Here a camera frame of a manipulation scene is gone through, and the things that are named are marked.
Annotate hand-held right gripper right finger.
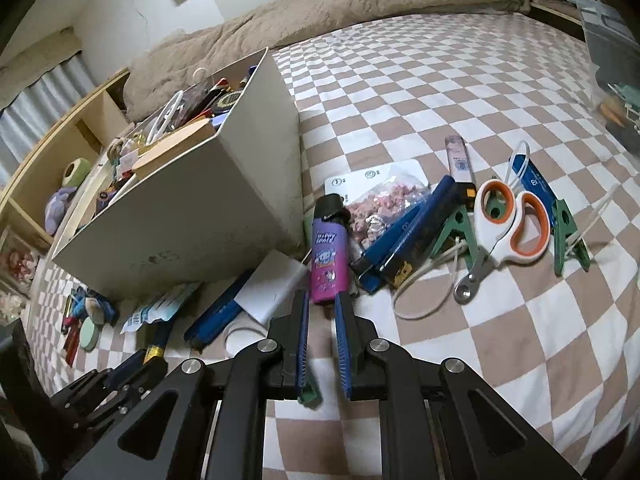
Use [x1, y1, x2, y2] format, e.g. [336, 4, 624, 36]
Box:
[334, 290, 583, 480]

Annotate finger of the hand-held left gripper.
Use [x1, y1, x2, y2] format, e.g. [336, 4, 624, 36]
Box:
[50, 357, 168, 433]

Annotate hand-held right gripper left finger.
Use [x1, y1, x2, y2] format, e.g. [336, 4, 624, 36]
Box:
[62, 289, 321, 480]

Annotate purple lighter black head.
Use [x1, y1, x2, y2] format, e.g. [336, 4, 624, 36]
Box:
[311, 194, 351, 306]

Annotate white cardboard box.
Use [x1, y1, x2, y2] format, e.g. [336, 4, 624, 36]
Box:
[50, 46, 306, 301]

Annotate round wooden disc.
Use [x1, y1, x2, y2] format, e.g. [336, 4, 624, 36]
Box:
[134, 124, 217, 173]

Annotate dark blue lighter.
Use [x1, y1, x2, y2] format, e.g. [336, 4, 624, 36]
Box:
[107, 349, 150, 386]

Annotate blue yellow lighter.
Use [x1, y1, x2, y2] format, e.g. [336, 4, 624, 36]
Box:
[142, 320, 173, 366]

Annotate green clothes peg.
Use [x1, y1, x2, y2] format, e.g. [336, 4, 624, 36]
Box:
[550, 199, 593, 277]
[429, 204, 475, 267]
[297, 382, 322, 409]

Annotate white rectangular box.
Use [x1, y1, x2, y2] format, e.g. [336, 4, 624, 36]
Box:
[234, 250, 312, 327]

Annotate white teal wipes packet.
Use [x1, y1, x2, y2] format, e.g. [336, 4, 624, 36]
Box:
[120, 282, 202, 335]

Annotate mint green round compact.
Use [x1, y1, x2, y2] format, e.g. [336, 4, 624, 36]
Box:
[79, 319, 101, 353]

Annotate red slim lighter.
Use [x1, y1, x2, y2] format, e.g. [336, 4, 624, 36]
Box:
[62, 320, 83, 366]

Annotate blue long lighter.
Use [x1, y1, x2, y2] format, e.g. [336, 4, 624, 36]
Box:
[184, 270, 256, 352]

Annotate clear bag pink beads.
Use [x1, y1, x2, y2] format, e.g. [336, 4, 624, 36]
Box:
[345, 182, 431, 251]

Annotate white flat device with buttons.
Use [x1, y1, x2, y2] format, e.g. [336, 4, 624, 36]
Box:
[324, 159, 432, 201]

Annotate doll in clear case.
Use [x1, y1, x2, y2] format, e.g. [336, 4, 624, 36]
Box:
[0, 227, 43, 293]

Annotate orange white scissors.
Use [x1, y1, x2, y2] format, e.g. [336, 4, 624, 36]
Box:
[452, 179, 551, 306]

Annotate black lighter orange cap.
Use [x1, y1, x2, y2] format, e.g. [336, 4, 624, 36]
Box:
[387, 182, 477, 288]

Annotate purple plush toy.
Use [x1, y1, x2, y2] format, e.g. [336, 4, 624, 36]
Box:
[44, 185, 78, 236]

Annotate green tape roll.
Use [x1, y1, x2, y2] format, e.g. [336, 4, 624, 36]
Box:
[61, 157, 92, 188]

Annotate blue flat package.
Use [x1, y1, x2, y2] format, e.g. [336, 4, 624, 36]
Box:
[507, 152, 557, 226]

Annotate wooden bedside shelf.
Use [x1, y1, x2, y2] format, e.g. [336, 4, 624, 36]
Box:
[0, 67, 133, 261]

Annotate pale grey curtain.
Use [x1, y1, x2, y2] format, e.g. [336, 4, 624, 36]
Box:
[0, 55, 96, 171]

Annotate beige fleece blanket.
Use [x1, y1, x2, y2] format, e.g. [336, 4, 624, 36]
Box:
[122, 0, 532, 123]

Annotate beige printed valance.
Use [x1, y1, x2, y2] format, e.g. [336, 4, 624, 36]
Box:
[0, 27, 83, 111]

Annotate clear plastic storage box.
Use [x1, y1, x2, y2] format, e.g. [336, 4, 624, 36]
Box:
[565, 0, 640, 153]

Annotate white cable tie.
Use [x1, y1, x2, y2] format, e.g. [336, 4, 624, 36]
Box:
[392, 240, 481, 321]
[575, 184, 621, 242]

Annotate white ring frame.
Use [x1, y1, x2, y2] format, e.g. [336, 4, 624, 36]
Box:
[149, 89, 185, 137]

